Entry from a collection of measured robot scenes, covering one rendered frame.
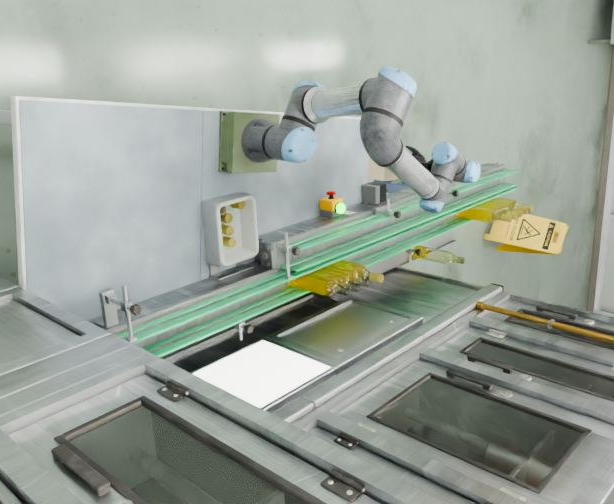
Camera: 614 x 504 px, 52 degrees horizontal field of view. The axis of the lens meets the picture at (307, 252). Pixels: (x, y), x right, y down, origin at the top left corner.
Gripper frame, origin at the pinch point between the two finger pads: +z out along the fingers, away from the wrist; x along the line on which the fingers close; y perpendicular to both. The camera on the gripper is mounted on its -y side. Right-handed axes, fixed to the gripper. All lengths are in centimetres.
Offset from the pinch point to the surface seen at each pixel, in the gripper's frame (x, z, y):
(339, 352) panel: 59, -15, 43
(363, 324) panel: 56, -8, 21
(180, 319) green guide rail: 48, 15, 83
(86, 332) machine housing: 35, -10, 127
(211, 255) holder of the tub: 34, 32, 59
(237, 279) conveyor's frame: 42, 24, 53
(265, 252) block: 34, 25, 39
